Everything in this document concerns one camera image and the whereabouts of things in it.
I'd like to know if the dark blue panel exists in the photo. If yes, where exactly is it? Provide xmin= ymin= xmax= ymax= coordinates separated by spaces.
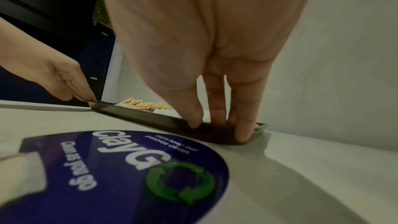
xmin=0 ymin=25 xmax=116 ymax=107

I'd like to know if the person's left hand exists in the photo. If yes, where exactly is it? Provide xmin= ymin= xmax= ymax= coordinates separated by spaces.
xmin=32 ymin=46 xmax=97 ymax=102

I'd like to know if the person's left forearm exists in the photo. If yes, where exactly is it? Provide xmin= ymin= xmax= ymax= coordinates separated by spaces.
xmin=0 ymin=17 xmax=55 ymax=81

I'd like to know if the white tray liner orange print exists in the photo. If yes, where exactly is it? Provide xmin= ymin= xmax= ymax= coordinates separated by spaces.
xmin=113 ymin=97 xmax=215 ymax=123

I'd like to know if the round blue table sticker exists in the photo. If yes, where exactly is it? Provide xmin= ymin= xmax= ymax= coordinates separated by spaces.
xmin=18 ymin=130 xmax=231 ymax=224

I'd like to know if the person's right hand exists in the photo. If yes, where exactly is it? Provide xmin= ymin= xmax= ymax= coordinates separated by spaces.
xmin=96 ymin=0 xmax=318 ymax=144

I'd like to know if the white paper napkin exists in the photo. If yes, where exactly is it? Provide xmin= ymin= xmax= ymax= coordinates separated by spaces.
xmin=0 ymin=151 xmax=48 ymax=207

